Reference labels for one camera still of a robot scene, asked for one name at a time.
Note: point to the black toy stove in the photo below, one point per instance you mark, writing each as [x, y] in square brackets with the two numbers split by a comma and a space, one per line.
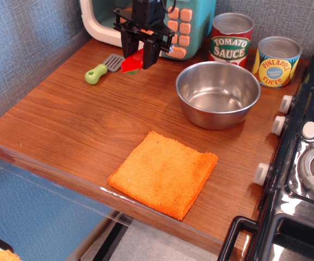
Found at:
[285, 227]

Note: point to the green handled grey spatula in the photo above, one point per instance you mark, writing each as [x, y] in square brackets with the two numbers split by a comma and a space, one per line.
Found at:
[112, 64]

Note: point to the red chili pepper toy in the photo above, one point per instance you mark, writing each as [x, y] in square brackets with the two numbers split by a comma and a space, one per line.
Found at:
[133, 63]

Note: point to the white stove knob lower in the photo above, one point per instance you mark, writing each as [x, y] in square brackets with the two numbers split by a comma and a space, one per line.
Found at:
[261, 173]

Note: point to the white stove knob middle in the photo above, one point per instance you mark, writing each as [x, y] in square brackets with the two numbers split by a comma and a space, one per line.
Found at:
[278, 125]

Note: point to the orange folded cloth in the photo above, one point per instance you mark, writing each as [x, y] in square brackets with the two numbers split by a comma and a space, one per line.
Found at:
[164, 175]

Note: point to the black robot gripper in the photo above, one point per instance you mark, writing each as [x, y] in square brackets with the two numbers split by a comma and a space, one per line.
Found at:
[144, 22]

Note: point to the steel pot bowl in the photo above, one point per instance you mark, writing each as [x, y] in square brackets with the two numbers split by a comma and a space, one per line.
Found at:
[216, 95]

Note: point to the white stove knob upper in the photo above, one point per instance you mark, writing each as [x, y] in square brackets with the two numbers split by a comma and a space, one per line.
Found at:
[285, 104]

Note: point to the pineapple slices can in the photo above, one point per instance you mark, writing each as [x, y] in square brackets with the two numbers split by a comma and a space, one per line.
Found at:
[276, 61]

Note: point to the white stove knob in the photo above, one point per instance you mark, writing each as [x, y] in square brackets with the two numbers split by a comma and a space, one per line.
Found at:
[261, 173]
[285, 104]
[278, 125]

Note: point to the tomato sauce can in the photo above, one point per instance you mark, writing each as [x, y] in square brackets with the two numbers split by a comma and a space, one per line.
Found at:
[230, 38]

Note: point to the teal toy microwave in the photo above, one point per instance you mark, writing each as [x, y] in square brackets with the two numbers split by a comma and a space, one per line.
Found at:
[191, 21]

